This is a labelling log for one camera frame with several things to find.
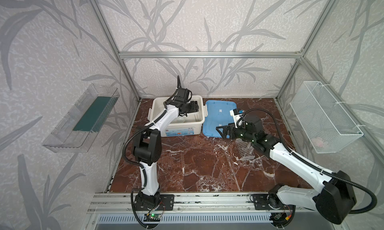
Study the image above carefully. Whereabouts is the white plastic storage bin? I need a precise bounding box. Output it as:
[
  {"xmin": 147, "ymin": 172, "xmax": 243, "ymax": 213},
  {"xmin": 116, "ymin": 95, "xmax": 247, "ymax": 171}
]
[{"xmin": 148, "ymin": 95, "xmax": 208, "ymax": 137}]

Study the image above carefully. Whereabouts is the light blue bin lid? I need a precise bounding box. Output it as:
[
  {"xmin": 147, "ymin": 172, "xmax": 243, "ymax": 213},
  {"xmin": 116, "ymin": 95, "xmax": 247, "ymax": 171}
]
[{"xmin": 203, "ymin": 100, "xmax": 237, "ymax": 138}]

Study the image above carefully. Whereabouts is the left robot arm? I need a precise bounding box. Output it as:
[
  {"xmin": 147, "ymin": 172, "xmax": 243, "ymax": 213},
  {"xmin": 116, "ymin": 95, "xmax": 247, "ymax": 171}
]
[{"xmin": 122, "ymin": 87, "xmax": 199, "ymax": 206}]

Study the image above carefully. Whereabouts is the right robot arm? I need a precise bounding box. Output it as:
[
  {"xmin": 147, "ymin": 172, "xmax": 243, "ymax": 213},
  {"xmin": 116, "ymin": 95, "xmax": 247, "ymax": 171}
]
[{"xmin": 216, "ymin": 115, "xmax": 378, "ymax": 225}]

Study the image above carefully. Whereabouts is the clear acrylic test tube rack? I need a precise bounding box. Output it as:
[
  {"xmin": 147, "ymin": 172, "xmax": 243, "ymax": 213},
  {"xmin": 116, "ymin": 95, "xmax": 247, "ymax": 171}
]
[{"xmin": 236, "ymin": 139, "xmax": 255, "ymax": 161}]

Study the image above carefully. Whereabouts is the pink object in basket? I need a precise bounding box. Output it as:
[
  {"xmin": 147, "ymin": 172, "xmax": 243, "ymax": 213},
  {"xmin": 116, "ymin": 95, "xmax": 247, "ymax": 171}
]
[{"xmin": 311, "ymin": 137, "xmax": 326, "ymax": 148}]

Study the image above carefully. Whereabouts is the green circuit board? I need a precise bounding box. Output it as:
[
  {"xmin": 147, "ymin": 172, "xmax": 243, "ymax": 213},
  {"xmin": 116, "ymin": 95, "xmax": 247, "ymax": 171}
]
[{"xmin": 143, "ymin": 214, "xmax": 162, "ymax": 222}]

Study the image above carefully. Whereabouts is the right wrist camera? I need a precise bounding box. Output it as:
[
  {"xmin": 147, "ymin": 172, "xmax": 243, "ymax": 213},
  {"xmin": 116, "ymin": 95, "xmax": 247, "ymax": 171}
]
[{"xmin": 230, "ymin": 109, "xmax": 244, "ymax": 128}]

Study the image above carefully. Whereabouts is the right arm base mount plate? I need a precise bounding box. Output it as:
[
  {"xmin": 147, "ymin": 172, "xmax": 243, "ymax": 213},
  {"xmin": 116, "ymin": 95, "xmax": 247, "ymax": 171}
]
[{"xmin": 250, "ymin": 193, "xmax": 273, "ymax": 211}]

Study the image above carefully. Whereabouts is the white wire mesh basket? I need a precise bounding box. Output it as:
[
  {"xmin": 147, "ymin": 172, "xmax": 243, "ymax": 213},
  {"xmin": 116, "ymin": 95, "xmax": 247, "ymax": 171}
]
[{"xmin": 290, "ymin": 81, "xmax": 364, "ymax": 154}]

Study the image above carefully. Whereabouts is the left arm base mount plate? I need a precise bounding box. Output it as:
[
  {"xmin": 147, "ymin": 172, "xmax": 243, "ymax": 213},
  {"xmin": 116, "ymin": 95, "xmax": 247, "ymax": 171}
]
[{"xmin": 134, "ymin": 194, "xmax": 175, "ymax": 211}]

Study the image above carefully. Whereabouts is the clear wall shelf green liner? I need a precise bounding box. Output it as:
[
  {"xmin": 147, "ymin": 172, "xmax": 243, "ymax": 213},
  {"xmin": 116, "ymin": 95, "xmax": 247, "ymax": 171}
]
[{"xmin": 42, "ymin": 84, "xmax": 120, "ymax": 154}]

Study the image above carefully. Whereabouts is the aluminium front rail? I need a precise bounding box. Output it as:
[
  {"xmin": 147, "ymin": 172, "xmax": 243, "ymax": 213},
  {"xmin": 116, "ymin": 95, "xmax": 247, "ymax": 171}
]
[{"xmin": 86, "ymin": 191, "xmax": 334, "ymax": 214}]

